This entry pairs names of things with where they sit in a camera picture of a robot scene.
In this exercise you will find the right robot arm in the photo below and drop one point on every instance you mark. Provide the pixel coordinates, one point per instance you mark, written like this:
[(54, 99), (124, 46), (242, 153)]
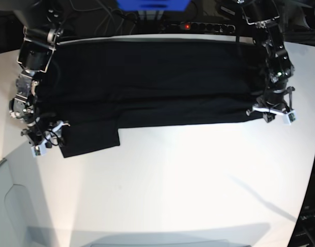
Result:
[(42, 22)]

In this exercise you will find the blue plastic box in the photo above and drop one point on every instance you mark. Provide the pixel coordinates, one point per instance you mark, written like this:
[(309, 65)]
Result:
[(141, 5)]

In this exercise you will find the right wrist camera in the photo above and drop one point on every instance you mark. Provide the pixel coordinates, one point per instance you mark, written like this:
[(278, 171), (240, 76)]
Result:
[(38, 150)]

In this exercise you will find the black power strip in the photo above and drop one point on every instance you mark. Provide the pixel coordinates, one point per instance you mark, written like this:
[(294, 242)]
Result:
[(199, 27)]

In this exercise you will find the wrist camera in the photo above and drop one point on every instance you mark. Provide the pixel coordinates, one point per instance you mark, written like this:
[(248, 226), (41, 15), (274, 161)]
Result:
[(289, 117), (38, 150)]

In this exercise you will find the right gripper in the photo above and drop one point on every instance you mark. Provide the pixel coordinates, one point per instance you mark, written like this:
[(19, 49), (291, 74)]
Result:
[(50, 136)]

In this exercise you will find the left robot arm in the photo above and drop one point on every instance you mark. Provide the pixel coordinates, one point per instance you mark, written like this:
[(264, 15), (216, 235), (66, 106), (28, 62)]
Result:
[(277, 69)]

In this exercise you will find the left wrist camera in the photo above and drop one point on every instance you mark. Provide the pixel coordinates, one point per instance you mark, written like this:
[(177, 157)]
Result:
[(289, 117)]

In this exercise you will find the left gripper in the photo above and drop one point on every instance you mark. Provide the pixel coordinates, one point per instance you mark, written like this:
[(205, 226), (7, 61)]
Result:
[(273, 103)]

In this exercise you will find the black T-shirt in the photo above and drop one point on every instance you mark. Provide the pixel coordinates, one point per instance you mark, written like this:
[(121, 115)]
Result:
[(100, 88)]

